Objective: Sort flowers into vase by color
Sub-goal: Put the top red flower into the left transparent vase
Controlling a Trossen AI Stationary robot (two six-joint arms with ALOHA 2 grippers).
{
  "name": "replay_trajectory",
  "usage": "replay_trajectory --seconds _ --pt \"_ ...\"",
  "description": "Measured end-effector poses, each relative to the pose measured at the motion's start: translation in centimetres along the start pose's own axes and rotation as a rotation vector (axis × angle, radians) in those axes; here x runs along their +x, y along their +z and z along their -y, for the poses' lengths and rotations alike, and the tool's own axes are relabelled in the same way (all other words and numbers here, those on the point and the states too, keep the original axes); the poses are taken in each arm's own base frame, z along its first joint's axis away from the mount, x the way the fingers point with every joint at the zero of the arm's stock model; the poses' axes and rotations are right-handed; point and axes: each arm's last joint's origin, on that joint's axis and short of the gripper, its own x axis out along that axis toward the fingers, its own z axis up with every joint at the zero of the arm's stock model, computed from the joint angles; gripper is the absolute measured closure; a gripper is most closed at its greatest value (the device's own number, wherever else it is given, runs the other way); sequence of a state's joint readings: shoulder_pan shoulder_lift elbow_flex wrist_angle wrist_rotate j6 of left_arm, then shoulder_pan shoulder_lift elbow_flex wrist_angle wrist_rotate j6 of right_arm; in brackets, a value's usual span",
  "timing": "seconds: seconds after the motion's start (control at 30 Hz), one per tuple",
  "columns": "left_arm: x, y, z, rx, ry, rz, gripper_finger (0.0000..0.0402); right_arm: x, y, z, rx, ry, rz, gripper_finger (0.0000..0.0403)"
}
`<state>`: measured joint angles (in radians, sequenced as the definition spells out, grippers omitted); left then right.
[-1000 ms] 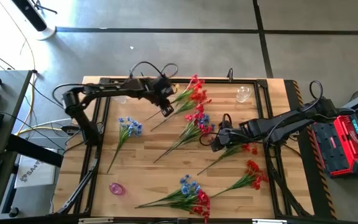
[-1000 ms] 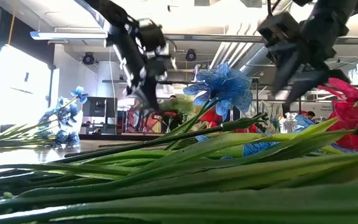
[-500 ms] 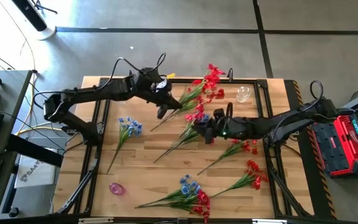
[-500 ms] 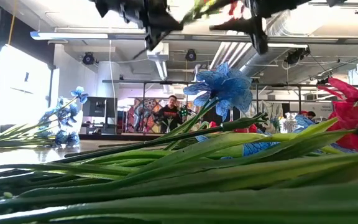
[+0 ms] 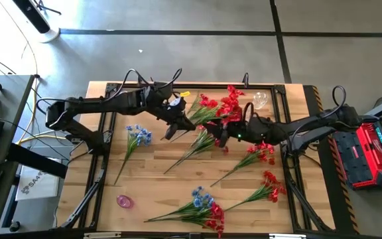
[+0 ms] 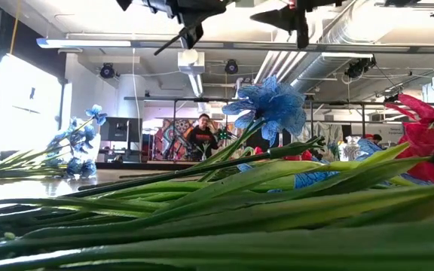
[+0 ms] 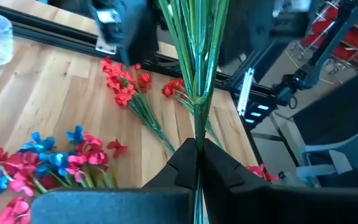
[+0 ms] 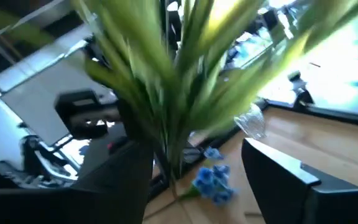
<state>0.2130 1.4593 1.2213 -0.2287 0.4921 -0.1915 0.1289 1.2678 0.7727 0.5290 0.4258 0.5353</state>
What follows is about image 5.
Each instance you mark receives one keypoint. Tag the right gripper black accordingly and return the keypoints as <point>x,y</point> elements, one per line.
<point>257,131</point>

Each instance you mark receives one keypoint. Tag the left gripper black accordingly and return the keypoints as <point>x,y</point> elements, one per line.
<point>171,114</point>

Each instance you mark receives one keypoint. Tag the blue flower bunch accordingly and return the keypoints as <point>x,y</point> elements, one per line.
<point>199,200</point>
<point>140,136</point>

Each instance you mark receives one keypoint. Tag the pink glass vase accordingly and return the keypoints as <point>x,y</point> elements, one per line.
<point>124,201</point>

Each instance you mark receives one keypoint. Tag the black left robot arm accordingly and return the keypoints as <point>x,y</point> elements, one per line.
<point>111,104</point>

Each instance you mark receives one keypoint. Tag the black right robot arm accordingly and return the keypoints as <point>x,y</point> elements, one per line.
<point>310,127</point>

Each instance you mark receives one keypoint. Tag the small clear glass vase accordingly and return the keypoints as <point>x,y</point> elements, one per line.
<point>260,99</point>

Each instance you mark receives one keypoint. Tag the yellow tag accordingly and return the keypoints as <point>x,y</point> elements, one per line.
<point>185,94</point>

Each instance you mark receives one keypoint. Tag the red black tool case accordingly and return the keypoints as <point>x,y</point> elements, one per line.
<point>366,156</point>

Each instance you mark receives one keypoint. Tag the white paper sign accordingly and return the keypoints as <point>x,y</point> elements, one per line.
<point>45,189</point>

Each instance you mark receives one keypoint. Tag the grey side desk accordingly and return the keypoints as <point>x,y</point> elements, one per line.
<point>12,99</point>

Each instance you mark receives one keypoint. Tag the white stand with black panel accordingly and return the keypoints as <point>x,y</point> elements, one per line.
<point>33,15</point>

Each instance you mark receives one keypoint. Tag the black round knob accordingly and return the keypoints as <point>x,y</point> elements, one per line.
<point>14,226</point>

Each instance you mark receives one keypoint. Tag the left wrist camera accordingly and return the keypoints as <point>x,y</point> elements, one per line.
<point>175,102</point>

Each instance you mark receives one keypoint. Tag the black table frame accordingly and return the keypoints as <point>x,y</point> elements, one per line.
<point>207,86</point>

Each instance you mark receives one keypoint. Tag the black frame clamp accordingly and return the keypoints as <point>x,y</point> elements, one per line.
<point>246,81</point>

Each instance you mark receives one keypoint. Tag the silver bracket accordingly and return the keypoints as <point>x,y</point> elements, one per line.
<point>287,236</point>
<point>101,235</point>

